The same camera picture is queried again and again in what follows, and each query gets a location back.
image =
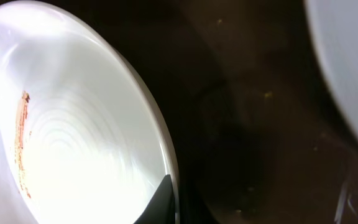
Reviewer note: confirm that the brown plastic tray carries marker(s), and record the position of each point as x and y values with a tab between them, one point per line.
257	136

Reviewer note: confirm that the white plate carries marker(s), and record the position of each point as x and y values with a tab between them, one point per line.
334	32
82	139

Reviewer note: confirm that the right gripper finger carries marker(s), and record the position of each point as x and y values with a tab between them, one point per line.
161	208

